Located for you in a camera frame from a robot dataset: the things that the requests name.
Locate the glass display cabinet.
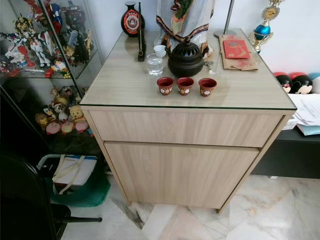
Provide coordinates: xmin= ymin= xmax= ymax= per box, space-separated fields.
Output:
xmin=0 ymin=0 xmax=106 ymax=156

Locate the yellow bear plush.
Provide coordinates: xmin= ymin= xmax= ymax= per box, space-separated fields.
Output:
xmin=68 ymin=105 xmax=87 ymax=123

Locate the white robot model figure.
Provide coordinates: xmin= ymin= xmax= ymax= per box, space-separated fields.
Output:
xmin=2 ymin=30 xmax=53 ymax=71

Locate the black folding chair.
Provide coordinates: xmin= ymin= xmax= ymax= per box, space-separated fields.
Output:
xmin=0 ymin=152 xmax=103 ymax=240

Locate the green bag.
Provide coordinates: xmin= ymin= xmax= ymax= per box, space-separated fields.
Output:
xmin=37 ymin=154 xmax=112 ymax=208

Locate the light wood cabinet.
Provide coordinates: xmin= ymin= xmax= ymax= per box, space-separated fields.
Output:
xmin=80 ymin=28 xmax=298 ymax=215

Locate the slim black incense holder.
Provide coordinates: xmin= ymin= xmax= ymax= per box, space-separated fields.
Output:
xmin=137 ymin=2 xmax=146 ymax=63

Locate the clear drinking glass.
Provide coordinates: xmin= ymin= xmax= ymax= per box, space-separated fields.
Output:
xmin=147 ymin=53 xmax=164 ymax=77

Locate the black vase red label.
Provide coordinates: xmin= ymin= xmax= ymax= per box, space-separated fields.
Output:
xmin=120 ymin=1 xmax=145 ymax=38

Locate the red ceramic cup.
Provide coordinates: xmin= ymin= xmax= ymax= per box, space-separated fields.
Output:
xmin=176 ymin=76 xmax=195 ymax=96
xmin=198 ymin=77 xmax=218 ymax=97
xmin=156 ymin=76 xmax=175 ymax=96

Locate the small white cup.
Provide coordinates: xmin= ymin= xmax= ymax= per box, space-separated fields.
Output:
xmin=153 ymin=45 xmax=167 ymax=57

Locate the wood drawer front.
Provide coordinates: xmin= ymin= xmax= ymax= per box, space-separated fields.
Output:
xmin=87 ymin=109 xmax=287 ymax=149

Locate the wood cabinet door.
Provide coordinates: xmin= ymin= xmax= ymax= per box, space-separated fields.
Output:
xmin=103 ymin=141 xmax=261 ymax=210

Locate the black incense burner pot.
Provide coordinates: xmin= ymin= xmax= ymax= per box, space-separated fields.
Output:
xmin=166 ymin=37 xmax=209 ymax=78

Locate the robed deity statue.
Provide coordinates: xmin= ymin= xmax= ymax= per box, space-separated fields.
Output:
xmin=154 ymin=0 xmax=217 ymax=53

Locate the red booklet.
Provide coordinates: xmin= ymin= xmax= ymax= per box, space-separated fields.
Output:
xmin=222 ymin=39 xmax=252 ymax=60

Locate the brown paper envelope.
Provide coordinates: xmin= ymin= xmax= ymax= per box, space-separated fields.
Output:
xmin=218 ymin=34 xmax=259 ymax=71

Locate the silver lamp stand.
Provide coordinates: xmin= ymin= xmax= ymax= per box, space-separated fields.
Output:
xmin=213 ymin=0 xmax=237 ymax=39

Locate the blue gold trophy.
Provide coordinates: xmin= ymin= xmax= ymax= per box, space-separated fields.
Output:
xmin=248 ymin=0 xmax=287 ymax=53

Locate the black mouse plush head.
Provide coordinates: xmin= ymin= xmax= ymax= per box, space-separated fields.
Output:
xmin=273 ymin=71 xmax=294 ymax=94
xmin=291 ymin=74 xmax=315 ymax=96

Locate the black low bench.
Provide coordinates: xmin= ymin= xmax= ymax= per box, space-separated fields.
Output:
xmin=251 ymin=127 xmax=320 ymax=180

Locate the stack of white papers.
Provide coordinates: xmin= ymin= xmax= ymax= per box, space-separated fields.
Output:
xmin=282 ymin=93 xmax=320 ymax=137

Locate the white box with straps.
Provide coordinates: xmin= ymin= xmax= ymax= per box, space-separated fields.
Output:
xmin=52 ymin=154 xmax=98 ymax=195

